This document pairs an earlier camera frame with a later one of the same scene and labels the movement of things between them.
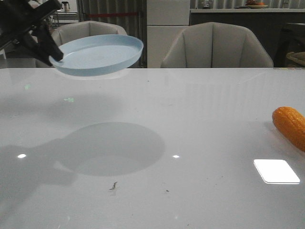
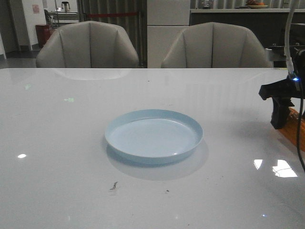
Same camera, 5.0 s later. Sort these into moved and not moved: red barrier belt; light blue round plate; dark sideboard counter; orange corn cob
Moved: light blue round plate
Not moved: orange corn cob; red barrier belt; dark sideboard counter
